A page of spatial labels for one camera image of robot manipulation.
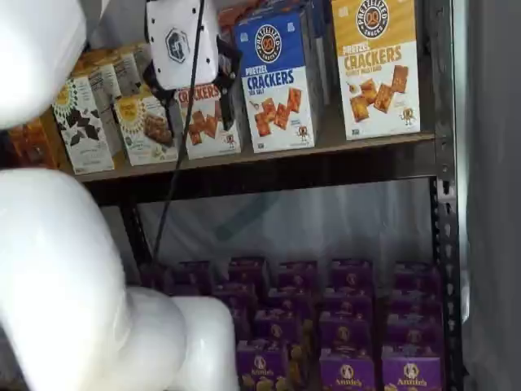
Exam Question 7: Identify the white backdrop sheet teal print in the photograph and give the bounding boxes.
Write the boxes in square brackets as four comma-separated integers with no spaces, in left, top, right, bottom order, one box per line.
[99,178,435,286]

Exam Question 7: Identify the thin black cable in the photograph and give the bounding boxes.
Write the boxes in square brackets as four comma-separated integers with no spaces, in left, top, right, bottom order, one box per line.
[151,0,207,266]

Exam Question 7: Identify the orange white pretzel crackers box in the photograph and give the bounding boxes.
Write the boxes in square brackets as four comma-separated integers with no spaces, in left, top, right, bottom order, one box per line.
[173,7,244,160]

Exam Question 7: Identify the black metal shelf frame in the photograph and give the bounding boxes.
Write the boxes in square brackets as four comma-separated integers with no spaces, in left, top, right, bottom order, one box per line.
[75,0,467,391]

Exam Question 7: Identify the yellow white pretzel crackers box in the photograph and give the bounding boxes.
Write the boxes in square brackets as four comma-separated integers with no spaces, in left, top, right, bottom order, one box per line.
[331,0,422,142]

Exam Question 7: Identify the purple Annie's snack box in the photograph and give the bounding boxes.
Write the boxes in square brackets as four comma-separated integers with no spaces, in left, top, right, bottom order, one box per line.
[140,264,169,292]
[236,340,290,391]
[276,261,321,290]
[319,311,375,351]
[381,356,443,391]
[329,259,374,292]
[323,289,374,314]
[393,260,443,294]
[170,262,212,297]
[319,349,378,391]
[268,287,314,313]
[228,257,269,286]
[386,313,443,359]
[388,291,443,317]
[211,283,260,310]
[254,309,304,343]

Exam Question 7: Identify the Simple Mills sweet thins box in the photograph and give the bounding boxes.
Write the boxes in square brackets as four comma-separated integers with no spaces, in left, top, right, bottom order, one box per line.
[51,74,123,175]
[75,56,123,123]

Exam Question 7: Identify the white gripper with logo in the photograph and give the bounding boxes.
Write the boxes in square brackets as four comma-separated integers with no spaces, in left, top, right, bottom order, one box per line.
[142,0,244,144]

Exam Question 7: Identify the tan wooden shelf board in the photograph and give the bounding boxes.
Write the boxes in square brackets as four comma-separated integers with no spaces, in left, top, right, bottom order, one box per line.
[72,130,436,183]

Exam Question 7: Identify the Simple Mills almond bars box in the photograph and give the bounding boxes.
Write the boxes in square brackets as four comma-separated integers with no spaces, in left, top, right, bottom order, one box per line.
[112,51,154,101]
[112,94,179,167]

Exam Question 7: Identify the plain orange snack box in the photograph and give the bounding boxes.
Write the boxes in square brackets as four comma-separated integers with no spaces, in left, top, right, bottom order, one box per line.
[7,116,63,171]

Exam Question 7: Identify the blue white pretzel crackers box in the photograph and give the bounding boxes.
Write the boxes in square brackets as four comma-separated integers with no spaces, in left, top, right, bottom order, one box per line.
[234,6,331,155]

